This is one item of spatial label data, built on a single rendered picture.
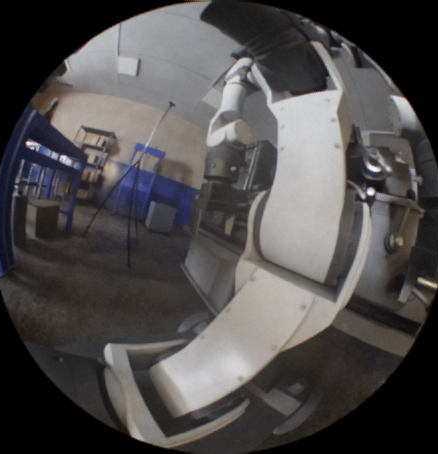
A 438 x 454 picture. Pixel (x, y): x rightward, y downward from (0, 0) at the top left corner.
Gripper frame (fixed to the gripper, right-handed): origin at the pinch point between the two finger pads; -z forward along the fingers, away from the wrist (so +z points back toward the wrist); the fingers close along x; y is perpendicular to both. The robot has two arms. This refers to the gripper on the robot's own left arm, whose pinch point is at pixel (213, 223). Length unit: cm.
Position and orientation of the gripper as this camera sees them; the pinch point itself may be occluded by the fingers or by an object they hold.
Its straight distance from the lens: 34.2
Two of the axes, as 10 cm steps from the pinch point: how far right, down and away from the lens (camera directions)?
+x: 8.0, 0.2, 6.0
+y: -5.9, -2.2, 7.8
